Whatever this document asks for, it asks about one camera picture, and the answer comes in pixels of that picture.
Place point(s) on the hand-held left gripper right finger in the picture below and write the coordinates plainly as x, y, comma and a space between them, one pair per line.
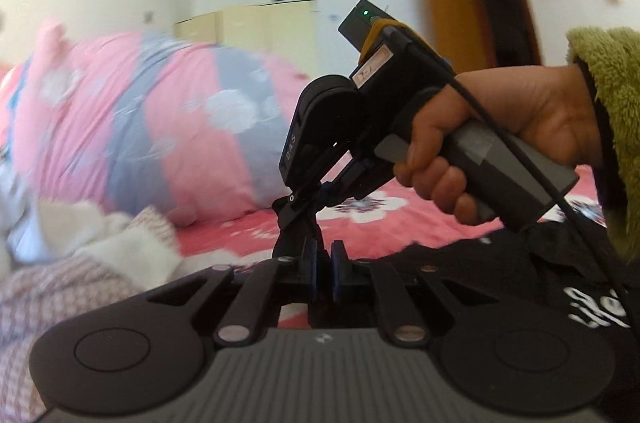
339, 265

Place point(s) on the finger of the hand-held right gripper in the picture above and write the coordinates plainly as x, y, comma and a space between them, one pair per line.
295, 228

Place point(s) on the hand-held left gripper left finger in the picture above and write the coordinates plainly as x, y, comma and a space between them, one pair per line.
309, 263

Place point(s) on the black printed t-shirt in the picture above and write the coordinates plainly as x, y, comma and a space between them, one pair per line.
500, 263

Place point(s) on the pile of white patterned clothes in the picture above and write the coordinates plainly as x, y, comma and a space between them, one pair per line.
60, 303

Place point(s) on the person's right hand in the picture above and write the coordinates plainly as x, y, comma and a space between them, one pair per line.
540, 113

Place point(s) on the pink floral blanket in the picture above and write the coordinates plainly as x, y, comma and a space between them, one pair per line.
240, 233

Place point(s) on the cream wardrobe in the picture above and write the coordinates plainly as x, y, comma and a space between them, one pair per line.
260, 28

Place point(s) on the wooden door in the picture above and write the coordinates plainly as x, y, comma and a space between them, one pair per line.
450, 23

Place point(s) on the pink and blue duvet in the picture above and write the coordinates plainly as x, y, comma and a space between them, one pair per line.
150, 113

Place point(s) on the brown doorway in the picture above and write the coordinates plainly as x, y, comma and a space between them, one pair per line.
510, 18

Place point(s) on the white wall socket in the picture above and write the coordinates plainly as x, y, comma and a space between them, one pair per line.
148, 17

